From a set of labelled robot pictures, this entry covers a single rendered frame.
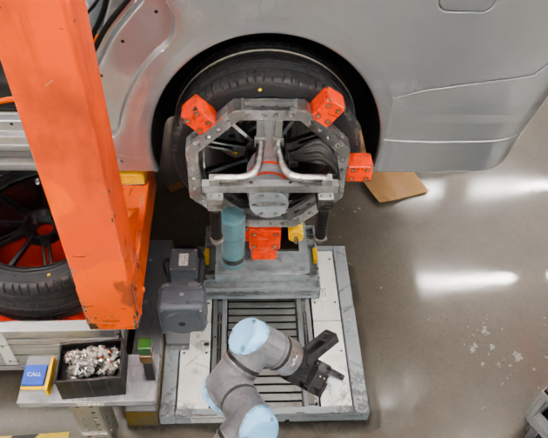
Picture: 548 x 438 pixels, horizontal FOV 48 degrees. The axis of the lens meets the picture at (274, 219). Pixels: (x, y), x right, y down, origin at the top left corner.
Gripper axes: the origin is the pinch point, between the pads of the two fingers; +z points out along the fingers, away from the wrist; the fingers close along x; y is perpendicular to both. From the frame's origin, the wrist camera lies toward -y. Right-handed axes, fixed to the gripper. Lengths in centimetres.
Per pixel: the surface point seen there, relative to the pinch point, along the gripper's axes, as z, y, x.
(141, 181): -34, -31, -99
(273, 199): -14, -40, -47
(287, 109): -29, -65, -41
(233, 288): 27, -14, -102
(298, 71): -29, -79, -46
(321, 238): 4, -37, -38
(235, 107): -40, -58, -51
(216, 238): -20, -21, -57
